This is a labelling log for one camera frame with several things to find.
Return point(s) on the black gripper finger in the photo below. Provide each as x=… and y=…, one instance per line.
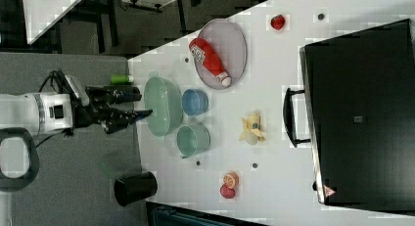
x=126, y=94
x=121, y=119

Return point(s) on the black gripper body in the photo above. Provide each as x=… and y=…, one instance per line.
x=98, y=111

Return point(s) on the peeled toy banana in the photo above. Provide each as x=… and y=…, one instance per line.
x=252, y=132

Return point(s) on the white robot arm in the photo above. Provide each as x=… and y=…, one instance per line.
x=27, y=116

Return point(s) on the green mug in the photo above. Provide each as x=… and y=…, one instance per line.
x=192, y=140

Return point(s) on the green bottle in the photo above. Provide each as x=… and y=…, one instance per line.
x=118, y=79

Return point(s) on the green colander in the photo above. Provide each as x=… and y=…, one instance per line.
x=164, y=98

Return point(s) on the blue bowl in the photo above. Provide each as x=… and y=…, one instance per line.
x=194, y=102

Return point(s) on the red ketchup bottle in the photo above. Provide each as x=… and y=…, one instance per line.
x=204, y=54

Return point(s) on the white side table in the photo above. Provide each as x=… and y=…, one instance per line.
x=40, y=15

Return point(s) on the grey round plate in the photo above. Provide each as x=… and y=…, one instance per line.
x=228, y=42

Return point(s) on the red strawberry near orange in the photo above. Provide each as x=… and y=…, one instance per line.
x=227, y=192

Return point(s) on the red strawberry near plate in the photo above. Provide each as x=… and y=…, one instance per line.
x=278, y=22

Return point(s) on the black toaster oven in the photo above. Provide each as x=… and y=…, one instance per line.
x=359, y=99

